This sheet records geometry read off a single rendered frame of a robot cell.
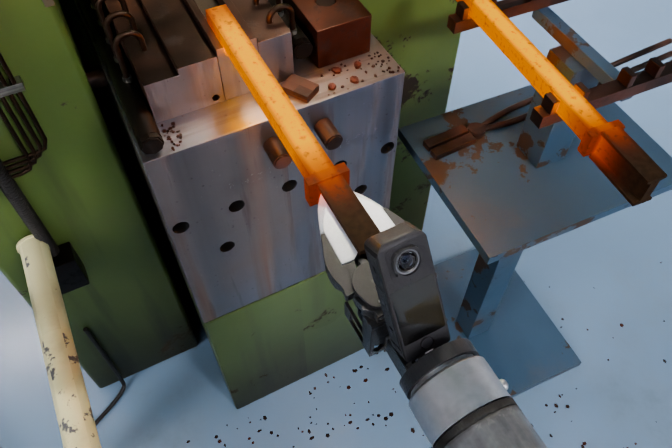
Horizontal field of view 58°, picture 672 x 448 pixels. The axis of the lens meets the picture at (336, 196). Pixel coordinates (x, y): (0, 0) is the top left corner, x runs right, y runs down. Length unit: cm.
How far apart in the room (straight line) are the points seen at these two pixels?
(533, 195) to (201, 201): 53
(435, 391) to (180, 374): 120
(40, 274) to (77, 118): 26
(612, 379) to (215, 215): 116
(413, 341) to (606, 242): 147
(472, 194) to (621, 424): 85
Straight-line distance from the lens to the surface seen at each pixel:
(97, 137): 102
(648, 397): 175
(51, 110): 97
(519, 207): 103
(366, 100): 88
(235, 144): 82
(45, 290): 107
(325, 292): 126
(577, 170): 111
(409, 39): 116
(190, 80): 81
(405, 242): 47
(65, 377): 98
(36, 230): 111
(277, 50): 83
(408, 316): 50
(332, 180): 61
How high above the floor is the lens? 149
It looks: 52 degrees down
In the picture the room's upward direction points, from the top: straight up
